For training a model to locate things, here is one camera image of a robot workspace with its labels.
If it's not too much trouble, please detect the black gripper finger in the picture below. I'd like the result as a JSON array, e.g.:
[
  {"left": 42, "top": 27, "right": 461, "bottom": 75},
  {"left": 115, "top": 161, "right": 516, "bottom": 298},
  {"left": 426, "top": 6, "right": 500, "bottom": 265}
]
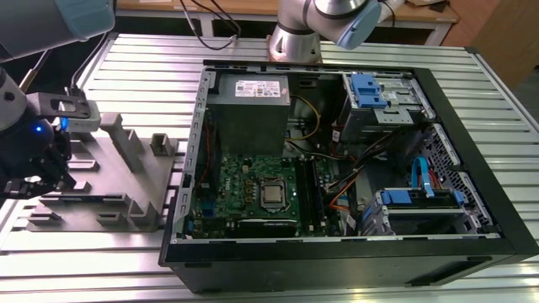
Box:
[
  {"left": 2, "top": 175, "right": 58, "bottom": 201},
  {"left": 41, "top": 147, "right": 78, "bottom": 192}
]

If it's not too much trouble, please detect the black RAM slot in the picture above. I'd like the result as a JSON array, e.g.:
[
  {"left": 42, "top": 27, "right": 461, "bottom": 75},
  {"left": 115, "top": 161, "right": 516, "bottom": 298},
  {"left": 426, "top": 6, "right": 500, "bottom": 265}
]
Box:
[
  {"left": 296, "top": 156, "right": 306, "bottom": 232},
  {"left": 302, "top": 156, "right": 316, "bottom": 231}
]

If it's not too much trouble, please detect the grey parts rack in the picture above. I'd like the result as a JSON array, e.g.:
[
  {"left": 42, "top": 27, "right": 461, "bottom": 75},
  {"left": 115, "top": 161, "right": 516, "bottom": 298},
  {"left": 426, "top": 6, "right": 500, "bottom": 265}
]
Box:
[{"left": 25, "top": 113, "right": 187, "bottom": 234}]

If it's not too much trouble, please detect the green motherboard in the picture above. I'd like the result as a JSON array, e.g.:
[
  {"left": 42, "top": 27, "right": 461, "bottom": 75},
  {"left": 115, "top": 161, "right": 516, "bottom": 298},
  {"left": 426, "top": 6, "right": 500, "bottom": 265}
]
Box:
[{"left": 190, "top": 154, "right": 358, "bottom": 239}]

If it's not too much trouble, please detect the grey power supply unit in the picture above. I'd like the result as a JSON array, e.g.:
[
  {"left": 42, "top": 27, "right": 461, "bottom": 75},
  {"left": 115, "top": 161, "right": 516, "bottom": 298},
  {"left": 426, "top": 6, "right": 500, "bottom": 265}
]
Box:
[{"left": 207, "top": 74, "right": 292, "bottom": 157}]

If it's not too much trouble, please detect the silver CPU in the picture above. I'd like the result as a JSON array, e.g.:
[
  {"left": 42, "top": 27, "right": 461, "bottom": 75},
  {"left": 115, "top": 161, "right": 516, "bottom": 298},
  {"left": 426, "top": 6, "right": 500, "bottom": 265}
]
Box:
[{"left": 262, "top": 185, "right": 286, "bottom": 203}]

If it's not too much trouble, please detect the black graphics card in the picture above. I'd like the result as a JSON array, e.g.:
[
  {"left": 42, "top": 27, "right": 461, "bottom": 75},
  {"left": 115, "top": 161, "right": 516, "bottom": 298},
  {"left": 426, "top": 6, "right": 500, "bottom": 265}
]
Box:
[{"left": 229, "top": 217, "right": 300, "bottom": 239}]

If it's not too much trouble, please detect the metal CPU socket cover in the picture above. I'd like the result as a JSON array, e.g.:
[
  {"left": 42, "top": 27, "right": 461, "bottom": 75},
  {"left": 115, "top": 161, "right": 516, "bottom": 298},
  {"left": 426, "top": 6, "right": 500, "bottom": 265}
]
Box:
[{"left": 257, "top": 176, "right": 292, "bottom": 212}]

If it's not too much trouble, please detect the black PC case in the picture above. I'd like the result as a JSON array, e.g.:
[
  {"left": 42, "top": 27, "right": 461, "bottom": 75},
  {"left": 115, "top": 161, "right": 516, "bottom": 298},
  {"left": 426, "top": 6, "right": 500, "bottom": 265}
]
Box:
[{"left": 157, "top": 59, "right": 539, "bottom": 294}]

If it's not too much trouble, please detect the metal optical drive bay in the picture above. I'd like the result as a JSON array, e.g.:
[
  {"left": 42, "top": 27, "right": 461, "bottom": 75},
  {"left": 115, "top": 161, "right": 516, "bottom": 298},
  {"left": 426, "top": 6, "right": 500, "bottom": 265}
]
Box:
[{"left": 338, "top": 71, "right": 437, "bottom": 145}]

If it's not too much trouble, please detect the hard disk in blue carrier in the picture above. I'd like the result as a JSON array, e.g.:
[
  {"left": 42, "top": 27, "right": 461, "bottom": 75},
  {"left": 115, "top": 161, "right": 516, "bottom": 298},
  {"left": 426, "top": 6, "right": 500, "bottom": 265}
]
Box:
[{"left": 376, "top": 187, "right": 466, "bottom": 211}]

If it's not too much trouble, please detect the metal disk bay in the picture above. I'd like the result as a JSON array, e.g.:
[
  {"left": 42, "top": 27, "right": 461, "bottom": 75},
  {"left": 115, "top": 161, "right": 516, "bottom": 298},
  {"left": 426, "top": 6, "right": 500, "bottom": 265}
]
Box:
[{"left": 360, "top": 189, "right": 476, "bottom": 237}]

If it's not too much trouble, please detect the wooden desk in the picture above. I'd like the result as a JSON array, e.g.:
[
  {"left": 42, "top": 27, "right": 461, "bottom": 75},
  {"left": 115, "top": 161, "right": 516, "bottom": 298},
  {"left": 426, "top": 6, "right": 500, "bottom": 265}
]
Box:
[{"left": 114, "top": 0, "right": 460, "bottom": 47}]

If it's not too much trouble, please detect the brown wooden cabinet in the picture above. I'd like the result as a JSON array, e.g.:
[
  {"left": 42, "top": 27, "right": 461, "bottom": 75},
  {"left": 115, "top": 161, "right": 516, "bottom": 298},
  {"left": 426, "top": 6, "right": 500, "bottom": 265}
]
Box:
[{"left": 441, "top": 0, "right": 539, "bottom": 86}]

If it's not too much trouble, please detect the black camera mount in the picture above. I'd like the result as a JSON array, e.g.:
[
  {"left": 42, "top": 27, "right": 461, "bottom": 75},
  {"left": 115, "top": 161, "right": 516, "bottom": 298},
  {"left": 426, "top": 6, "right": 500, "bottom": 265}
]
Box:
[{"left": 25, "top": 92, "right": 91, "bottom": 120}]

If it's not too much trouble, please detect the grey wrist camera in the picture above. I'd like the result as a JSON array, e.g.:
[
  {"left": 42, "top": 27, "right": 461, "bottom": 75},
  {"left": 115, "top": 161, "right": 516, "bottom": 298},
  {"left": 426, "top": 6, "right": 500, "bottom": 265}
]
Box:
[{"left": 65, "top": 100, "right": 102, "bottom": 133}]

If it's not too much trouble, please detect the black cable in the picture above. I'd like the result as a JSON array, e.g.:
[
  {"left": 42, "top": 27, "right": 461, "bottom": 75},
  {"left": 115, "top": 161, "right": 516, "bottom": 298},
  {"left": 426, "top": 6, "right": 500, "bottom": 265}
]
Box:
[{"left": 178, "top": 0, "right": 242, "bottom": 51}]

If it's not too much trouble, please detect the yellow wire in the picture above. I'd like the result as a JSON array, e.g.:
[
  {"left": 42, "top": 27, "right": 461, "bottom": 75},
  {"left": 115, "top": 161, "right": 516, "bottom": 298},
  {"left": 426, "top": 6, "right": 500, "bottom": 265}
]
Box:
[{"left": 285, "top": 95, "right": 322, "bottom": 142}]

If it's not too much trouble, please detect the orange wire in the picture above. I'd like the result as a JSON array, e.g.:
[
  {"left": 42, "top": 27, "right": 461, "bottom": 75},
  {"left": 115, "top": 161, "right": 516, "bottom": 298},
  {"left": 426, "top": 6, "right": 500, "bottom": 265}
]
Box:
[{"left": 329, "top": 188, "right": 352, "bottom": 213}]

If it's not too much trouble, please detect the black wire bundle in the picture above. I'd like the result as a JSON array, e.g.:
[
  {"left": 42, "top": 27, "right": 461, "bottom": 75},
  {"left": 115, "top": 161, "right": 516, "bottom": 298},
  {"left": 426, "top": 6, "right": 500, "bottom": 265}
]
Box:
[{"left": 325, "top": 128, "right": 417, "bottom": 193}]

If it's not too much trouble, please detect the blue plastic drive bracket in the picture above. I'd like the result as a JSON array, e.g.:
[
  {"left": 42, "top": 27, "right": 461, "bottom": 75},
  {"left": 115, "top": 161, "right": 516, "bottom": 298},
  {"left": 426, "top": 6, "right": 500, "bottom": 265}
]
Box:
[{"left": 349, "top": 72, "right": 386, "bottom": 109}]

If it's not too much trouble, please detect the blue SATA cable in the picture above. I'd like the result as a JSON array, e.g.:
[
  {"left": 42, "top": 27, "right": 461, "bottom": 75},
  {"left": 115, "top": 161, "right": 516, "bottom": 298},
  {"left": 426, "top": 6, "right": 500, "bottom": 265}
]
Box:
[{"left": 409, "top": 156, "right": 437, "bottom": 199}]

